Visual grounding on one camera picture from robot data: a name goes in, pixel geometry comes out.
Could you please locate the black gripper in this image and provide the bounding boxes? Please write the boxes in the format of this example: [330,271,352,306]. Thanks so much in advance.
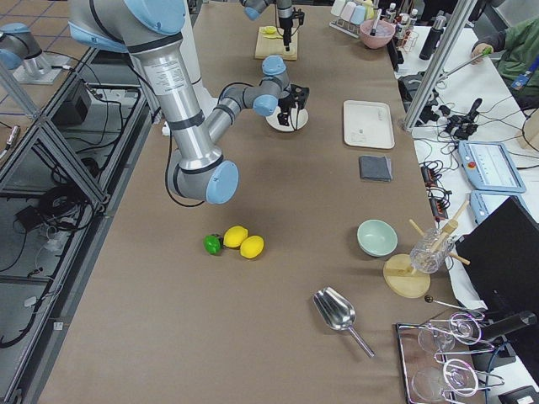
[276,6,305,51]
[277,83,310,126]

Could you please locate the cream round plate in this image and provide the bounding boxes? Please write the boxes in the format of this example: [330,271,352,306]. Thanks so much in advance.
[265,107,309,132]

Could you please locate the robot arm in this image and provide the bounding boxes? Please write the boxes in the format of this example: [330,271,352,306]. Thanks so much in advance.
[240,0,305,51]
[69,1,309,204]

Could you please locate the cream rabbit tray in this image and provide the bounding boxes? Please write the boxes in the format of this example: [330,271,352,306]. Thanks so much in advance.
[343,100,395,150]

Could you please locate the black tray with glasses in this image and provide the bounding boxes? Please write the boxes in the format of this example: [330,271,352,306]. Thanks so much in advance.
[394,322,539,404]

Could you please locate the lemon slices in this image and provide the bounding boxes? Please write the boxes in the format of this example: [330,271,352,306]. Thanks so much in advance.
[259,26,277,35]

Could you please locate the wooden cutting board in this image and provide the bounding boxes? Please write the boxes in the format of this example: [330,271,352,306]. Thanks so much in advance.
[254,26,298,61]

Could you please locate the cup rack with cups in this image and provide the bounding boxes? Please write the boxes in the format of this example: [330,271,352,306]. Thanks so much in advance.
[329,0,376,38]

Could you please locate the pink bowl with ice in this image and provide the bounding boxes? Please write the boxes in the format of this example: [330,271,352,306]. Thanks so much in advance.
[360,20,395,50]

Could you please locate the folded grey cloth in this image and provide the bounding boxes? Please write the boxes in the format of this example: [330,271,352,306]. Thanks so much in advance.
[359,155,392,182]

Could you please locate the yellow lemon lower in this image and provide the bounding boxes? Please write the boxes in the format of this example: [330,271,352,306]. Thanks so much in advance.
[223,226,248,248]

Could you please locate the yellow lemon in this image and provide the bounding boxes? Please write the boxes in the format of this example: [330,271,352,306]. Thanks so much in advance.
[223,226,248,248]
[239,235,264,259]

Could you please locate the yellow lemon upper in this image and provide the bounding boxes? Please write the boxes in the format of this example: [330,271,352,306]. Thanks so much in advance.
[239,235,264,259]

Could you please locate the green lime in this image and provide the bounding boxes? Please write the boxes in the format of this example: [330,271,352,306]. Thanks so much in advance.
[203,234,223,255]

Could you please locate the black thermos bottle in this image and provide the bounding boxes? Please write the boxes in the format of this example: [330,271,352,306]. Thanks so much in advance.
[419,15,446,61]

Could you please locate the mint green bowl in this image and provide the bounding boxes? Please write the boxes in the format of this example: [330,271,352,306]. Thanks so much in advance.
[356,219,398,258]

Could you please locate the crystal glass on stand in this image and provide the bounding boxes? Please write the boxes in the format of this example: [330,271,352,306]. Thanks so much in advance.
[410,228,455,274]

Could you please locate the wooden cup stand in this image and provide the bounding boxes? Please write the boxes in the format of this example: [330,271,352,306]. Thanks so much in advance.
[383,200,471,298]

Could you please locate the metal scoop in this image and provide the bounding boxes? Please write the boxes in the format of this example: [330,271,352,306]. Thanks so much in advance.
[312,286,376,358]

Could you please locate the blue teach pendant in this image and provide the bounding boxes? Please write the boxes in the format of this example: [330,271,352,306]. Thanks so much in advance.
[469,189,527,225]
[457,141,526,194]

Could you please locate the person in green jacket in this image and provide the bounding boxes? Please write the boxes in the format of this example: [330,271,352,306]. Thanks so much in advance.
[471,18,538,96]

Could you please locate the black monitor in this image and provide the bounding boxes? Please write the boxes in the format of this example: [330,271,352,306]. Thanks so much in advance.
[456,196,538,315]

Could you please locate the metal tongs handle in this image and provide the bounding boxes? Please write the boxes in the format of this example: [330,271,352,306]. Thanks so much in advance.
[370,8,382,36]

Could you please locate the aluminium frame post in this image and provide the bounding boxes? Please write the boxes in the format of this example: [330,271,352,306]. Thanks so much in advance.
[402,0,477,132]

